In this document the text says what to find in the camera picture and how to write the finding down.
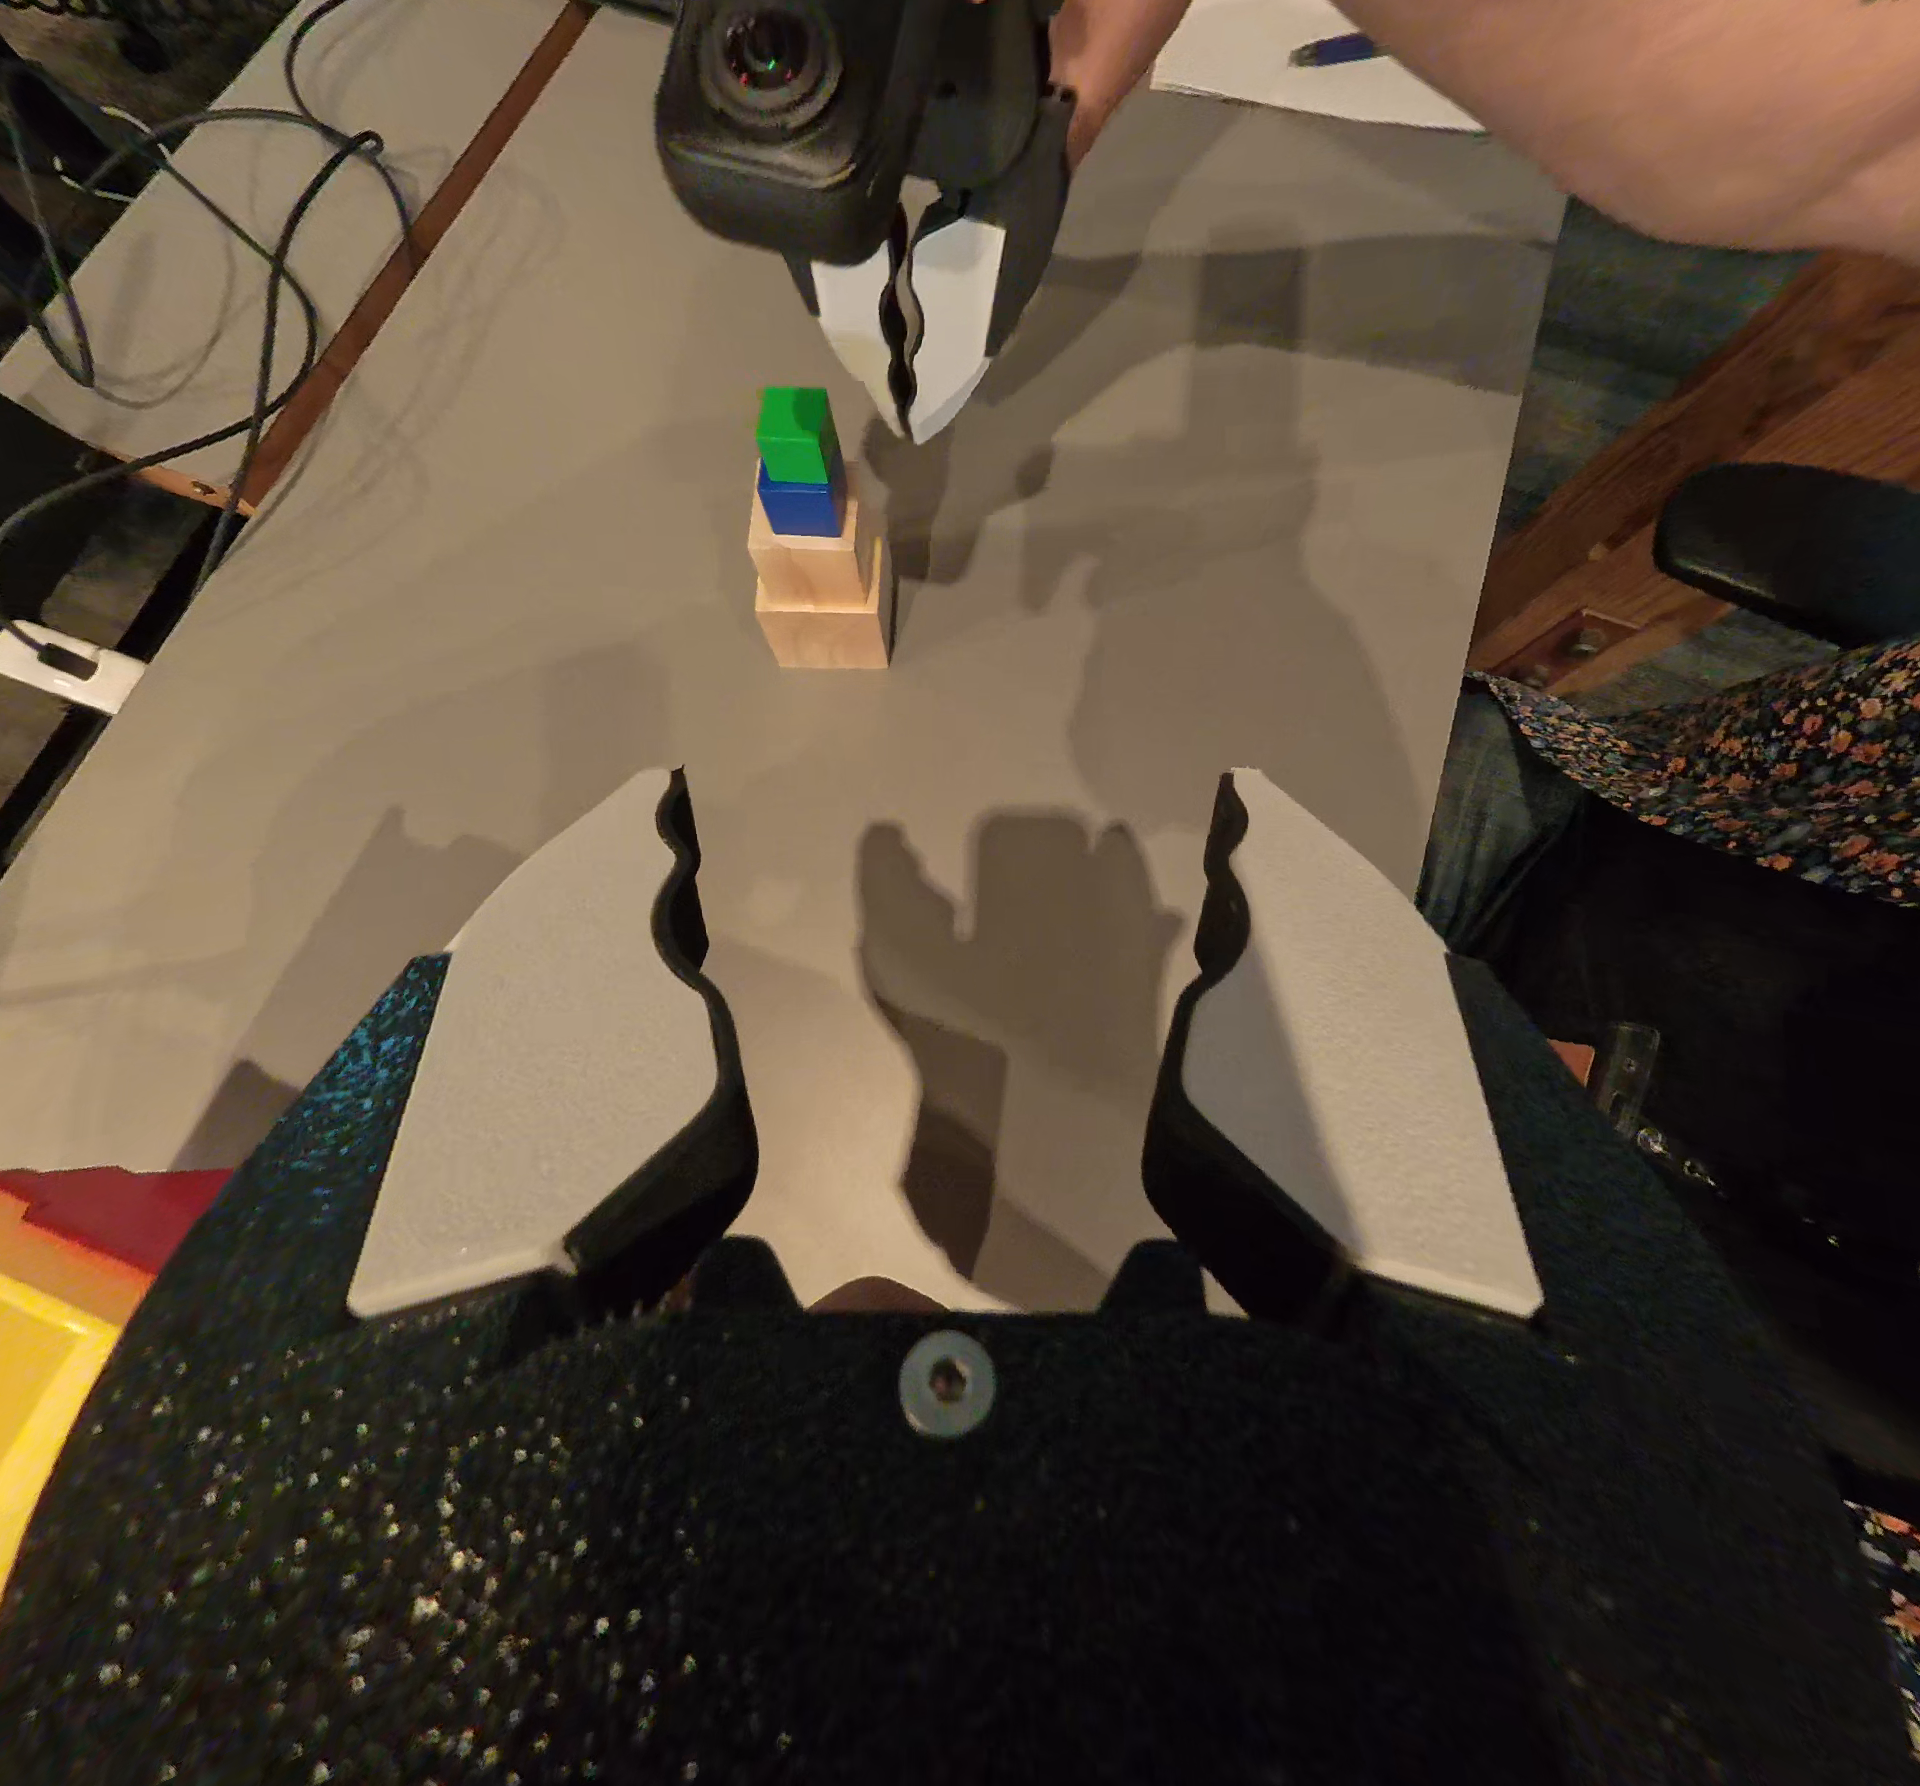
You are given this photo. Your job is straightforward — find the black braided cable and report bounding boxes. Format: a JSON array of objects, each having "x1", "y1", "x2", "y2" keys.
[{"x1": 0, "y1": 105, "x2": 412, "y2": 573}]

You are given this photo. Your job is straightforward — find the large wooden cube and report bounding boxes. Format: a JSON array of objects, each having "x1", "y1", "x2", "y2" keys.
[{"x1": 753, "y1": 540, "x2": 898, "y2": 672}]

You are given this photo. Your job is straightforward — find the medium wooden cube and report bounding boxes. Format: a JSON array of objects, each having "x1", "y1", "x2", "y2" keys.
[{"x1": 745, "y1": 499, "x2": 872, "y2": 613}]

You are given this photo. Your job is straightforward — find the black chair armrest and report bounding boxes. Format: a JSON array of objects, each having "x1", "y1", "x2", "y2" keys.
[{"x1": 1652, "y1": 464, "x2": 1920, "y2": 647}]

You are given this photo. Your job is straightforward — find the person's right forearm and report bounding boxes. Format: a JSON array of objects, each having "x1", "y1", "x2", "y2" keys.
[{"x1": 1202, "y1": 0, "x2": 1920, "y2": 264}]

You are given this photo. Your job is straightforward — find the small green cube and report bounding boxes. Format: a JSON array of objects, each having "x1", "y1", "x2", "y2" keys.
[{"x1": 753, "y1": 383, "x2": 840, "y2": 488}]

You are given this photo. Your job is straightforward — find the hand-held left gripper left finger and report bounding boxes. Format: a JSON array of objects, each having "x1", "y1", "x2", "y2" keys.
[{"x1": 348, "y1": 763, "x2": 758, "y2": 1321}]

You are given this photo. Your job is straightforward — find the person's dark jeans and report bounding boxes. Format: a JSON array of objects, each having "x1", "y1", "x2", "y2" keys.
[{"x1": 1420, "y1": 682, "x2": 1920, "y2": 1488}]

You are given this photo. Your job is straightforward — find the blue wooden cube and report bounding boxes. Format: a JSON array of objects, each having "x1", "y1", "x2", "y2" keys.
[{"x1": 753, "y1": 454, "x2": 849, "y2": 540}]

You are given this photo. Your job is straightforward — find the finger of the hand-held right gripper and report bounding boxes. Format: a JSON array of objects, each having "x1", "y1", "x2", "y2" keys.
[
  {"x1": 807, "y1": 237, "x2": 913, "y2": 442},
  {"x1": 898, "y1": 209, "x2": 1008, "y2": 453}
]

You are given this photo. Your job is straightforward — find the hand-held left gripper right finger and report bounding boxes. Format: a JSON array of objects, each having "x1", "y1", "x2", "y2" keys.
[{"x1": 1140, "y1": 767, "x2": 1549, "y2": 1321}]

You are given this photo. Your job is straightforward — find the white paper sheet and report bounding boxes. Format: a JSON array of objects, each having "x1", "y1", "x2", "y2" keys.
[{"x1": 1150, "y1": 0, "x2": 1485, "y2": 136}]

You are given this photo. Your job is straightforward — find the thin black cable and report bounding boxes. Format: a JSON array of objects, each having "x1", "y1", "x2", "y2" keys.
[{"x1": 286, "y1": 0, "x2": 422, "y2": 156}]

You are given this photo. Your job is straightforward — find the brown wooden furniture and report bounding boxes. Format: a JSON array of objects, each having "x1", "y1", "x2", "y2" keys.
[{"x1": 1469, "y1": 248, "x2": 1920, "y2": 696}]

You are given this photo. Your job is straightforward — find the red and yellow bin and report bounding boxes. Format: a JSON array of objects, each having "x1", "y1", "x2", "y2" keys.
[{"x1": 0, "y1": 1165, "x2": 238, "y2": 1593}]

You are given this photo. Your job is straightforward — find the person's floral shirt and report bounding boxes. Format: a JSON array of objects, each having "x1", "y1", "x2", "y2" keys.
[{"x1": 1476, "y1": 644, "x2": 1920, "y2": 905}]

